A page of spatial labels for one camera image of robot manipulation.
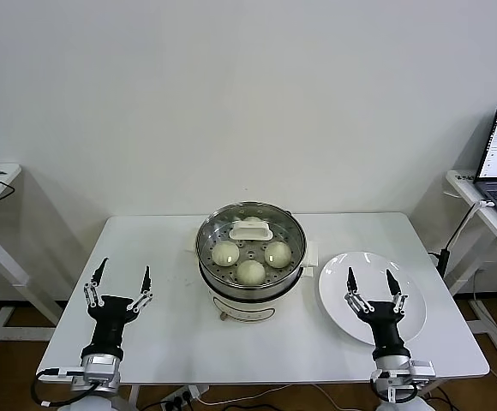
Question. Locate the white electric cooker base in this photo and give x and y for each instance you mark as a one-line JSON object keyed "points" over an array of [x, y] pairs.
{"points": [[240, 310]]}

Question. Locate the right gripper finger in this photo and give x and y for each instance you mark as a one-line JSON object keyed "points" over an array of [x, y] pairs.
{"points": [[399, 301], [355, 299]]}

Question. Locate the white work table leg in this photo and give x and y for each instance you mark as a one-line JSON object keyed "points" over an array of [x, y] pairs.
{"points": [[133, 397]]}

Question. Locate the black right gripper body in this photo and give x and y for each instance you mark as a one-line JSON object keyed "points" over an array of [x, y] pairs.
{"points": [[383, 325]]}

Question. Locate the stainless steel steamer basket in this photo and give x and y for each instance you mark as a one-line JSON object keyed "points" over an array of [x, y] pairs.
{"points": [[250, 294]]}

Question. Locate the white laptop side table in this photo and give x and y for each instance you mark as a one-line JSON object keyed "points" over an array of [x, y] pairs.
{"points": [[467, 188]]}

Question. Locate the white round plate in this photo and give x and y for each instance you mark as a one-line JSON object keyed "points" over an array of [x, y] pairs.
{"points": [[338, 282]]}

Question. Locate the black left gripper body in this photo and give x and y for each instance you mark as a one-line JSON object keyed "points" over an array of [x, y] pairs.
{"points": [[109, 321]]}

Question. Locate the white power strip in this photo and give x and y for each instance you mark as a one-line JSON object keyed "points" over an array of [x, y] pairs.
{"points": [[180, 397]]}

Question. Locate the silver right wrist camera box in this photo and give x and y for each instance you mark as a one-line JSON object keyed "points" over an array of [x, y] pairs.
{"points": [[423, 370]]}

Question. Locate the white steamed baozi bun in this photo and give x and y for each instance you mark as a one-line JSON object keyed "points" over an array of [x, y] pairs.
{"points": [[278, 255], [225, 254], [252, 219], [251, 274]]}

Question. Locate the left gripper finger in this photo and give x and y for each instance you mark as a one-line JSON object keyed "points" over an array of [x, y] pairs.
{"points": [[91, 293], [145, 293]]}

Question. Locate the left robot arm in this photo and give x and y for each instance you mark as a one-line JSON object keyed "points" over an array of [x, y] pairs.
{"points": [[100, 372]]}

